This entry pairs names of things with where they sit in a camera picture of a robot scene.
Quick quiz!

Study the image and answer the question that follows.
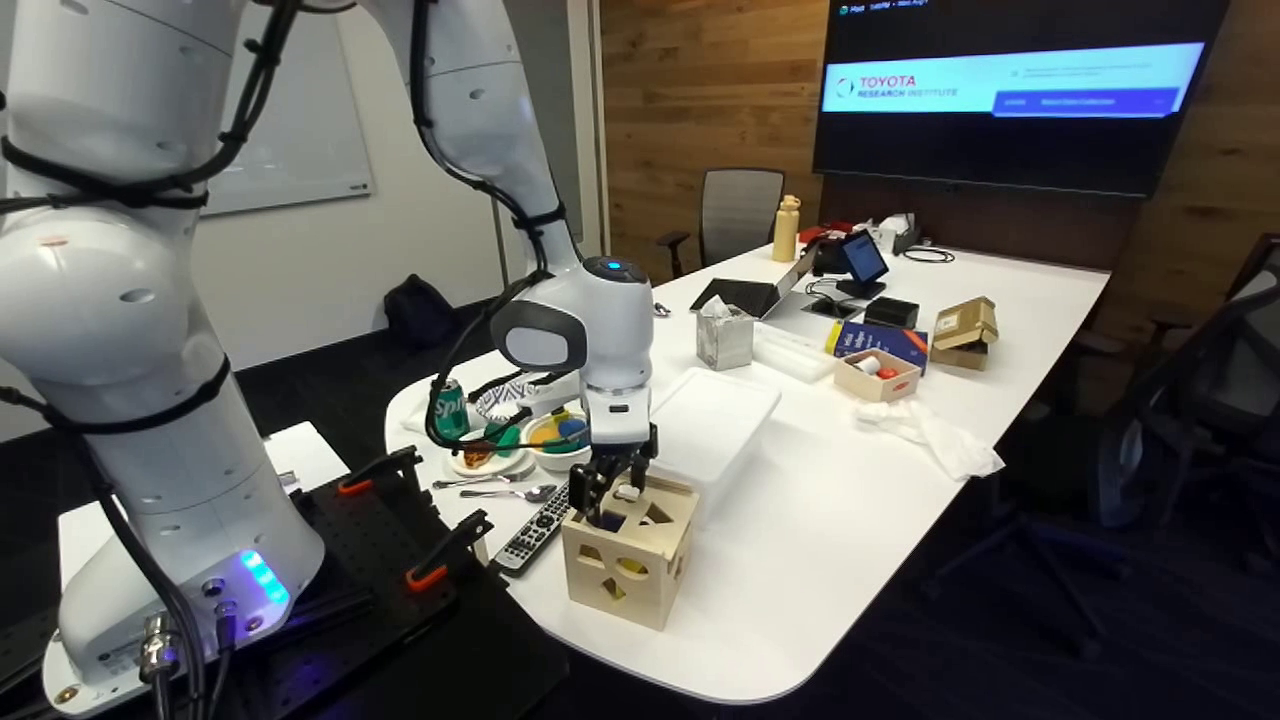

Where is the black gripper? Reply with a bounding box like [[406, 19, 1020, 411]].
[[569, 421, 662, 522]]

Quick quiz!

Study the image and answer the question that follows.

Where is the wooden lid with shape holes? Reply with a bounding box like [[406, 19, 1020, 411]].
[[569, 469, 706, 542]]

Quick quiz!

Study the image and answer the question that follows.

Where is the yellow toy block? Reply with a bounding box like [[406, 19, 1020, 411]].
[[538, 411, 594, 448]]

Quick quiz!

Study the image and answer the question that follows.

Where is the wooden shape sorter toy box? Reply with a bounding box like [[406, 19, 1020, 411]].
[[561, 469, 706, 637]]

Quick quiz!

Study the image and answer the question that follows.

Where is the white rectangular box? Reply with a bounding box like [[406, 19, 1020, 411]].
[[647, 366, 790, 511]]

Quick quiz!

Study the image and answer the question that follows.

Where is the small black box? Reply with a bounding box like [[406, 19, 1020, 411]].
[[859, 293, 926, 336]]

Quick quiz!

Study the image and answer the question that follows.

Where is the tan cardboard box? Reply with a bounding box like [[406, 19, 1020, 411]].
[[928, 293, 1003, 366]]

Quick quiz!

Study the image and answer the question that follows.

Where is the white bowl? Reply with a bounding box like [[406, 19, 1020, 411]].
[[522, 403, 598, 464]]

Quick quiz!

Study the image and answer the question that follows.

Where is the black remote control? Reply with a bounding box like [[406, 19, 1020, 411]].
[[487, 489, 576, 579]]

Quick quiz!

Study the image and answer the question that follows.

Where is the long metal spoon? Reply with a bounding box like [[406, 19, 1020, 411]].
[[452, 484, 561, 510]]

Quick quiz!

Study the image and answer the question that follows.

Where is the small white plate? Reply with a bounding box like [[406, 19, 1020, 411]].
[[452, 436, 538, 484]]

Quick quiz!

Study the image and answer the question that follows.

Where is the green soda can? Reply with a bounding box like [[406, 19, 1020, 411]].
[[427, 376, 478, 448]]

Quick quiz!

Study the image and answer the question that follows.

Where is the black clamp with orange tip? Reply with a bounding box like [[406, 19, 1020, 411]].
[[401, 504, 498, 601], [301, 445, 427, 504]]

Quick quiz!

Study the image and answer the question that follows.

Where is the black bag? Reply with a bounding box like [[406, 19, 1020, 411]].
[[380, 272, 464, 357]]

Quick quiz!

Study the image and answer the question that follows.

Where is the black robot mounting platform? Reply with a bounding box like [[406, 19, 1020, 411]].
[[0, 445, 576, 720]]

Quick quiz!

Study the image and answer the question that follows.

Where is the small wooden tray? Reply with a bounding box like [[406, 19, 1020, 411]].
[[833, 353, 926, 403]]

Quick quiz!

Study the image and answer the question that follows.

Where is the grey office chair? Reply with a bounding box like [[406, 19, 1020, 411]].
[[666, 166, 794, 279]]

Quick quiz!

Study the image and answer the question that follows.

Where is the snack bag on table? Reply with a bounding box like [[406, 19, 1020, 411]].
[[836, 315, 936, 381]]

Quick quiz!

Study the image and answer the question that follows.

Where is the yellow water bottle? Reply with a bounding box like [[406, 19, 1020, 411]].
[[768, 192, 810, 270]]

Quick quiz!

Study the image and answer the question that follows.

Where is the black pouch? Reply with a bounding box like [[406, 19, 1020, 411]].
[[806, 231, 859, 279]]

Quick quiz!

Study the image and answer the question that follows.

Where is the clear plastic bag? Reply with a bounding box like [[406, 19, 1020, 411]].
[[852, 393, 1010, 484]]

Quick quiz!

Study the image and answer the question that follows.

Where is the black laptop with blue screen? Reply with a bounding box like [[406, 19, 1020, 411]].
[[687, 229, 897, 325]]

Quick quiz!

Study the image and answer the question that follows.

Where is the white object behind pouch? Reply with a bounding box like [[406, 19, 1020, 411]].
[[872, 212, 926, 260]]

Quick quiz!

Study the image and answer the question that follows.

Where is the whiteboard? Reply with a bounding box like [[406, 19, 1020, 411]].
[[197, 0, 380, 221]]

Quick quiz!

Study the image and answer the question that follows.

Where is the large grey chair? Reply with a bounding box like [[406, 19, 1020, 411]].
[[1085, 243, 1280, 579]]

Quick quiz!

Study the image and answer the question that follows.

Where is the wall mounted TV screen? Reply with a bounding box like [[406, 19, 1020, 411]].
[[814, 0, 1242, 204]]

